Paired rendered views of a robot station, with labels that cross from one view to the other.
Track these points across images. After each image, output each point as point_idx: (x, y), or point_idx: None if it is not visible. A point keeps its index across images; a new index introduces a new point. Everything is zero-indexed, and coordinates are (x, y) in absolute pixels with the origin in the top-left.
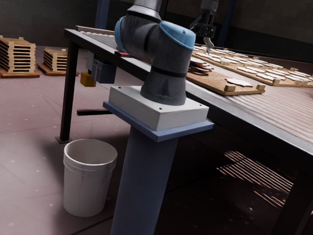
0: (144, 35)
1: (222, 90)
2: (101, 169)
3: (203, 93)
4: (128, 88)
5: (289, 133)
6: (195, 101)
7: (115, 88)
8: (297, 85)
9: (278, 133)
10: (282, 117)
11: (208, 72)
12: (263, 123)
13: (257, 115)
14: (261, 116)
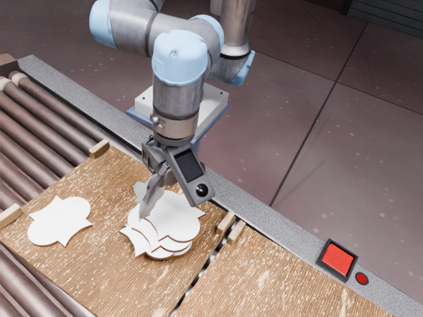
0: None
1: (111, 146)
2: None
3: (139, 143)
4: (214, 96)
5: (54, 90)
6: (149, 104)
7: (223, 90)
8: None
9: (69, 85)
10: (38, 120)
11: (126, 280)
12: (77, 97)
13: (75, 111)
14: (71, 109)
